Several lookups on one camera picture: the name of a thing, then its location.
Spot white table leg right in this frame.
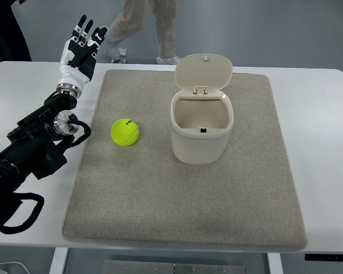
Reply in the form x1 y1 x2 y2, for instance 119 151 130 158
267 253 284 274

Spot beige felt mat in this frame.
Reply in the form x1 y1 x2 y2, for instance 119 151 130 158
62 70 307 251

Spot black table control panel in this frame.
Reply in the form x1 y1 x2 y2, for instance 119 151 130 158
304 253 343 262

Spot person in beige trousers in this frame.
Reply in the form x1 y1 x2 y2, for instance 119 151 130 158
105 0 182 65

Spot white table leg left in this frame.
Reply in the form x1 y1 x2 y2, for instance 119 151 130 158
49 247 69 274

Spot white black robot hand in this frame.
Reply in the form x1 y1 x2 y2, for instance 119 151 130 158
58 15 107 98

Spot dark clothed person at left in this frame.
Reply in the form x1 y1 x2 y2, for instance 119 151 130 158
0 1 31 62

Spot white table leg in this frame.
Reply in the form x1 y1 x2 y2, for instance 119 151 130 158
49 247 69 274
267 253 284 274

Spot cream lidded bin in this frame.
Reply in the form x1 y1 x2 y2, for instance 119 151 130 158
170 54 234 164

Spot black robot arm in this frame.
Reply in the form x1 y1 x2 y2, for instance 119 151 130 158
0 83 91 235

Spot grey metal base plate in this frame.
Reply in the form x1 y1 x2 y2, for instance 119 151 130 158
103 260 246 274

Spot white device on floor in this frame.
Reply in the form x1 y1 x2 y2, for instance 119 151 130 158
0 261 30 274

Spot yellow tennis ball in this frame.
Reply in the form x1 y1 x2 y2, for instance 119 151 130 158
110 118 139 146

